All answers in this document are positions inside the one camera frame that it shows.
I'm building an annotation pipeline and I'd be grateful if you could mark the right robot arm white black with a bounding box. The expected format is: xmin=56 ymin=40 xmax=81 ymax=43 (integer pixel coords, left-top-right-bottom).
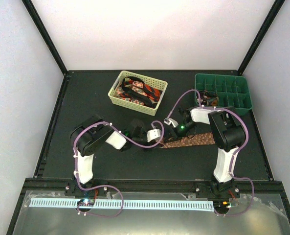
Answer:
xmin=164 ymin=106 xmax=248 ymax=197

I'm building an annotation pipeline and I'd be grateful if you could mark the pink floral black tie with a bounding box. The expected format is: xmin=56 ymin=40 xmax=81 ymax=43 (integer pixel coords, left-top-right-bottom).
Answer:
xmin=114 ymin=81 xmax=151 ymax=105

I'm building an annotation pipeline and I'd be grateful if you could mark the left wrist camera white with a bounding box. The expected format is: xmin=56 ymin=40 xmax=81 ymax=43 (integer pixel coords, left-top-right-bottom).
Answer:
xmin=147 ymin=129 xmax=162 ymax=142

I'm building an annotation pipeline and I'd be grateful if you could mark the light blue slotted cable duct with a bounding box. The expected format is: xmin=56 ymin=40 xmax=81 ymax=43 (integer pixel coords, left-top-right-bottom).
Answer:
xmin=29 ymin=198 xmax=214 ymax=212

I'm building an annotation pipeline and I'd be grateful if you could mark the rolled dark floral tie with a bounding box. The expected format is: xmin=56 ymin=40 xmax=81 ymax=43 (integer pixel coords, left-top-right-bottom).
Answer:
xmin=200 ymin=90 xmax=219 ymax=106

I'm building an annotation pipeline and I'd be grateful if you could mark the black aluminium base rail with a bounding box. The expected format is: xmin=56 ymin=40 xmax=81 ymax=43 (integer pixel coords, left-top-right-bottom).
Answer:
xmin=24 ymin=178 xmax=289 ymax=204

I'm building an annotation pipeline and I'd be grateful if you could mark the cream plastic basket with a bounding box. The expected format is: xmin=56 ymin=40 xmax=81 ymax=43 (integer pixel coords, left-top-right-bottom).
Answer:
xmin=108 ymin=70 xmax=168 ymax=116

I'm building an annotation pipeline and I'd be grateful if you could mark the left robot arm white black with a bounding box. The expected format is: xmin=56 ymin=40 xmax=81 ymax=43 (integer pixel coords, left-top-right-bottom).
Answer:
xmin=70 ymin=115 xmax=164 ymax=195

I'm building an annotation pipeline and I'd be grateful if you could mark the green divided organizer tray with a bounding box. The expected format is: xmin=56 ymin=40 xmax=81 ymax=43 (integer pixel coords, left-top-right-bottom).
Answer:
xmin=195 ymin=73 xmax=252 ymax=116

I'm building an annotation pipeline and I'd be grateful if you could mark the controller board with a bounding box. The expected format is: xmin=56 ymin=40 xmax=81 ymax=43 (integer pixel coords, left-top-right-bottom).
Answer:
xmin=213 ymin=197 xmax=239 ymax=216
xmin=77 ymin=189 xmax=98 ymax=207

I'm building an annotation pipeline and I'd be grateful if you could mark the left black frame post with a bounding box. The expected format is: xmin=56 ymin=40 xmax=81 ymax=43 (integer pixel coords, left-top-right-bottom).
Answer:
xmin=22 ymin=0 xmax=68 ymax=75

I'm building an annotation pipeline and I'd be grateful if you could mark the right controller board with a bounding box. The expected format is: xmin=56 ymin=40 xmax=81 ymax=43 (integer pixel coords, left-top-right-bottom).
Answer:
xmin=213 ymin=197 xmax=239 ymax=216

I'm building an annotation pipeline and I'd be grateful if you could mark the left controller board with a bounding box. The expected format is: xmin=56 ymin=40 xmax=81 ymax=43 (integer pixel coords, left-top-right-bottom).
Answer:
xmin=77 ymin=189 xmax=98 ymax=207

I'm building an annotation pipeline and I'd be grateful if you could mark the right black frame post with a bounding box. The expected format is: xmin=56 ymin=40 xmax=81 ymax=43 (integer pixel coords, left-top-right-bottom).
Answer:
xmin=237 ymin=0 xmax=285 ymax=75

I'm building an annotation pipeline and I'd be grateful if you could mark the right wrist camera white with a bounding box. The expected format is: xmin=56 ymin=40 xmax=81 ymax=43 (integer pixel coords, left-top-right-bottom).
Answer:
xmin=164 ymin=118 xmax=178 ymax=128

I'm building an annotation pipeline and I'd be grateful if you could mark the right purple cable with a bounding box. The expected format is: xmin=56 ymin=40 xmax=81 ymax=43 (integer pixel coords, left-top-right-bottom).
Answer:
xmin=164 ymin=89 xmax=255 ymax=218

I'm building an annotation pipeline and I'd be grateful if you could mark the red black striped tie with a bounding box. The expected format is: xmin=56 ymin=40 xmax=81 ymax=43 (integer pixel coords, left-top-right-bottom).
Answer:
xmin=121 ymin=76 xmax=162 ymax=108

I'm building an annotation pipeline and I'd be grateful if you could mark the black frame post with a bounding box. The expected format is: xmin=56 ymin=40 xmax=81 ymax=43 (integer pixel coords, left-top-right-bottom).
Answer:
xmin=237 ymin=0 xmax=285 ymax=75
xmin=22 ymin=0 xmax=68 ymax=75

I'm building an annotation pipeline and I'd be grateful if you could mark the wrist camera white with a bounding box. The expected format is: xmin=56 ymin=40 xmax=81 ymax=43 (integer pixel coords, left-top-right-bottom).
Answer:
xmin=147 ymin=129 xmax=162 ymax=142
xmin=164 ymin=118 xmax=178 ymax=128

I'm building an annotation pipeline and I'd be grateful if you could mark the brown floral tie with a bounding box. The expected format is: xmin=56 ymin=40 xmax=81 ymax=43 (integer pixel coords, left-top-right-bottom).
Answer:
xmin=161 ymin=132 xmax=215 ymax=148

